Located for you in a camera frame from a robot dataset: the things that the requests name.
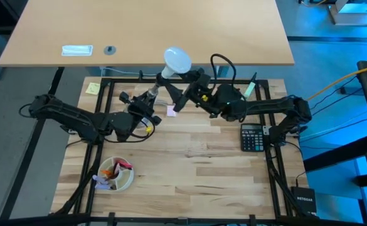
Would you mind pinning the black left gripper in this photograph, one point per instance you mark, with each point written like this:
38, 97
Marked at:
140, 111

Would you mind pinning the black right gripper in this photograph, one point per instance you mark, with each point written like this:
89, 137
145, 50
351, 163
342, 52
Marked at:
202, 91

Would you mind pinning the silver lamp stand black socket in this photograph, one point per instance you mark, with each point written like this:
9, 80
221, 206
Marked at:
153, 91

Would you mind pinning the white lightbulb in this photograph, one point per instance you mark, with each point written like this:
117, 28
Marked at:
178, 59

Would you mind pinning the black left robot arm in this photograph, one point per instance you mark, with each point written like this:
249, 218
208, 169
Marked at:
76, 114

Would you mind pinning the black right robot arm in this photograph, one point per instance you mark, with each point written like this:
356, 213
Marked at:
264, 106

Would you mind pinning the pink sticky note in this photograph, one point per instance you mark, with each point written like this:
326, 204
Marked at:
171, 111

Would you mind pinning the yellow sticky note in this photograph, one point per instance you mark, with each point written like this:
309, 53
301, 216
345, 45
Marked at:
93, 88

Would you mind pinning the pink clip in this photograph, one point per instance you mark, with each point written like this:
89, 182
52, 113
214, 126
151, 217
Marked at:
125, 164

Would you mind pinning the green marker pen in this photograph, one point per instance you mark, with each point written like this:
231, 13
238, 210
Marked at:
250, 89

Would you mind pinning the white round desk organizer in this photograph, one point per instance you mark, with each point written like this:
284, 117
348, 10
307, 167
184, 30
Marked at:
125, 183

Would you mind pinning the white label on desk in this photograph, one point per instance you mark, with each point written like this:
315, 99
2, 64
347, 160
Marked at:
77, 50

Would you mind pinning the black calculator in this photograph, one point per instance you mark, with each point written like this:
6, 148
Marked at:
252, 138

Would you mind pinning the light wooden desk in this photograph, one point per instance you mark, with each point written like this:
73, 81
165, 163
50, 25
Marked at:
108, 25

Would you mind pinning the black Netgear router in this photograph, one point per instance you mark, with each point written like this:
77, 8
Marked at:
304, 201

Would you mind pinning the grey box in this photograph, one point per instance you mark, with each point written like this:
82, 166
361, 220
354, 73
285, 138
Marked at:
352, 12

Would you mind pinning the black aluminium table frame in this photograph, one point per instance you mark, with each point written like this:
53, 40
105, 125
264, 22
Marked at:
108, 91

